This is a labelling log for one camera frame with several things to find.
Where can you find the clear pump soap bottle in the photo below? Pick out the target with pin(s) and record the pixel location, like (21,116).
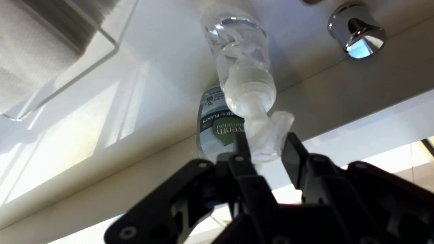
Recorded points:
(246,86)

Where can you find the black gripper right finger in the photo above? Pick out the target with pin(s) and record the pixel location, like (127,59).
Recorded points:
(362,204)

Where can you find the dish soap bottle green label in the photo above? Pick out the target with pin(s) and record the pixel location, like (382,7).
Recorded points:
(216,129)

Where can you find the chrome counter button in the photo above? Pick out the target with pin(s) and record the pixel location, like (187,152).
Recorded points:
(357,32)

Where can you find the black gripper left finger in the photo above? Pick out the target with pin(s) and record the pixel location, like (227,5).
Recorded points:
(253,199)

